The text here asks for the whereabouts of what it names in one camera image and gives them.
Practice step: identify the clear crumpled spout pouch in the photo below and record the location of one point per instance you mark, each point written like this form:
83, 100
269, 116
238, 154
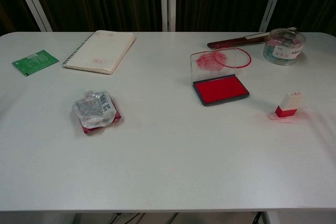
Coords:
92, 107

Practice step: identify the red flat packet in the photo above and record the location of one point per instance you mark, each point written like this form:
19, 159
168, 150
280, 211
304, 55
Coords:
115, 119

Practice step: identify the dark red folded fan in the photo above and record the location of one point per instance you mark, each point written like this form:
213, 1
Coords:
231, 42

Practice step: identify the spiral bound lined notebook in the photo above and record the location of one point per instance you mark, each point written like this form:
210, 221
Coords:
101, 51

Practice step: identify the clear round clip container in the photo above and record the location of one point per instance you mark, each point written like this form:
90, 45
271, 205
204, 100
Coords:
284, 47

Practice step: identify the white and red stamp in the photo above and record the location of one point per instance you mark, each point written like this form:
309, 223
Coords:
290, 103

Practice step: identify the red ink pad clear lid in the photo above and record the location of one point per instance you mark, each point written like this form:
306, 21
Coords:
220, 90

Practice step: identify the green sachet packet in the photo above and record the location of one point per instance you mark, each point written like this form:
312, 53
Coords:
35, 62

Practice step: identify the white upright frame post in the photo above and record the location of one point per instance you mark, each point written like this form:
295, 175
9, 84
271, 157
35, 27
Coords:
168, 1

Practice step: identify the white table leg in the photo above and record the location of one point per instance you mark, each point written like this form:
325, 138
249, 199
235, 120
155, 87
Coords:
270, 218

